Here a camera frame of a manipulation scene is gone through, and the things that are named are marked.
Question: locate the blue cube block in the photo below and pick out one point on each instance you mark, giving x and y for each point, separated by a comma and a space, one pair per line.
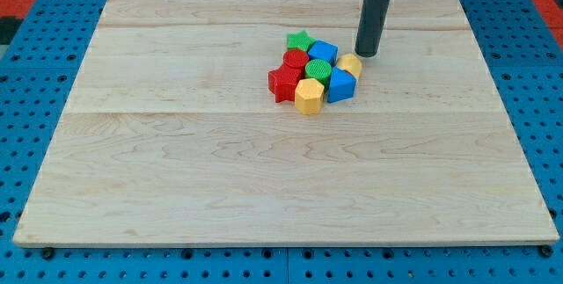
324, 51

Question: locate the green cylinder block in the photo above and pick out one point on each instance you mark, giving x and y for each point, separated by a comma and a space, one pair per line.
320, 70

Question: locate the blue pentagon block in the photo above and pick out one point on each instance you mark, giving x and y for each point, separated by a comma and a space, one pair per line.
342, 85

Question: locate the green star block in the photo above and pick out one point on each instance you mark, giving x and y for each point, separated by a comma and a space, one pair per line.
301, 40

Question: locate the yellow hexagon block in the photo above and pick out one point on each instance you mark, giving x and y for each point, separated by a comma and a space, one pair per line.
309, 95

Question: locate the wooden board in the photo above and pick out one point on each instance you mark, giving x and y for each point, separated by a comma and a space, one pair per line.
170, 137

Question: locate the yellow rounded block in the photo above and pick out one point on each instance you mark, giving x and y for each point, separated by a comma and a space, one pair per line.
351, 64

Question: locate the red cylinder block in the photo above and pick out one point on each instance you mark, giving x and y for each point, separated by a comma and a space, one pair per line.
295, 58

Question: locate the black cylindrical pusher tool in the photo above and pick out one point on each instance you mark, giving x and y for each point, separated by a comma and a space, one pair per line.
370, 28

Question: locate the red star block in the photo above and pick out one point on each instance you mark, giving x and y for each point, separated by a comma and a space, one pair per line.
282, 82

